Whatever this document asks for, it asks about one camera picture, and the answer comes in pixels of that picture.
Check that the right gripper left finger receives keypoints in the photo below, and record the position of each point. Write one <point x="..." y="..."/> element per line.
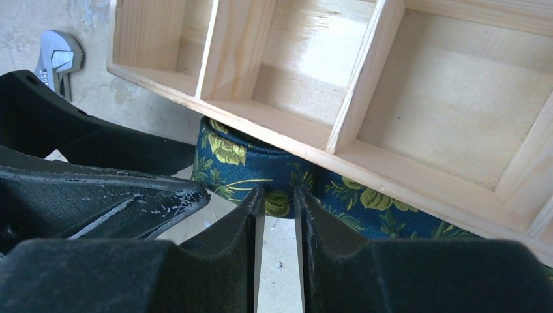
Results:
<point x="217" y="270"/>

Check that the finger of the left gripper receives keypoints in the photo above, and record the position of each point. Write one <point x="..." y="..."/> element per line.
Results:
<point x="36" y="121"/>
<point x="52" y="199"/>

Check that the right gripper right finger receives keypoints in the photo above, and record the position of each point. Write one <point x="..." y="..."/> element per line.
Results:
<point x="342" y="271"/>

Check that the blue floral tie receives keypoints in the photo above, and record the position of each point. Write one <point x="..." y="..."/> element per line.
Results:
<point x="230" y="163"/>

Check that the wooden compartment tray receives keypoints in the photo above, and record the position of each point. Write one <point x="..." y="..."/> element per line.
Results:
<point x="443" y="105"/>

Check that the red handled adjustable wrench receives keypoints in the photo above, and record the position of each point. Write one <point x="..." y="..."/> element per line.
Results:
<point x="60" y="55"/>

